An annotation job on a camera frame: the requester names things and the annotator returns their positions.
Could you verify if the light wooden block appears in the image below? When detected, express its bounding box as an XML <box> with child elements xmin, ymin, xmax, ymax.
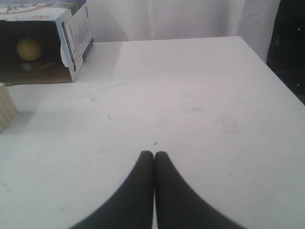
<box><xmin>0</xmin><ymin>83</ymin><xmax>18</xmax><ymax>133</ymax></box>

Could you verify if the yellow tennis ball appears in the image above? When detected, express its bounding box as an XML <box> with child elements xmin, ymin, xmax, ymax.
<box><xmin>16</xmin><ymin>37</ymin><xmax>42</xmax><ymax>61</ymax></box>

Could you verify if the printed cardboard box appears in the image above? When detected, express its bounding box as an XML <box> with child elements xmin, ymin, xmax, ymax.
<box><xmin>0</xmin><ymin>0</ymin><xmax>93</xmax><ymax>85</ymax></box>

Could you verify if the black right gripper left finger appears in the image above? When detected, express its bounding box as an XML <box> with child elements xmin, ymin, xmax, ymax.
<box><xmin>72</xmin><ymin>151</ymin><xmax>154</xmax><ymax>229</ymax></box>

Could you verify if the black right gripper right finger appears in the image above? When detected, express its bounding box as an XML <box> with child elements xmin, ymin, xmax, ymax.
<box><xmin>154</xmin><ymin>152</ymin><xmax>243</xmax><ymax>229</ymax></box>

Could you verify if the white backdrop curtain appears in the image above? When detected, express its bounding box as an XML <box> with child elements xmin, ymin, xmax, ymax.
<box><xmin>87</xmin><ymin>0</ymin><xmax>280</xmax><ymax>61</ymax></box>

